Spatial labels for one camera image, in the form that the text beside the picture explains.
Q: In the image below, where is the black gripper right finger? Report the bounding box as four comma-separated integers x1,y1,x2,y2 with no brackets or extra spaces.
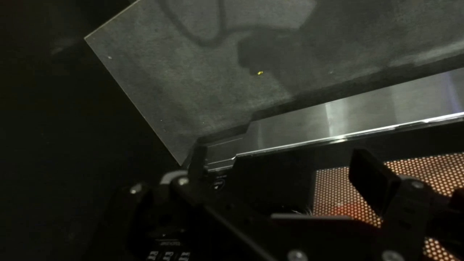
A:
347,149,464,261

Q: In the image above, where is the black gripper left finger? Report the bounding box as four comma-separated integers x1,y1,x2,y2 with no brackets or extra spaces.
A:
121,146,271,261

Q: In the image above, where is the stainless steel microwave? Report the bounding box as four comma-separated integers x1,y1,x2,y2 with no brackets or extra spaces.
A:
82,0,464,261

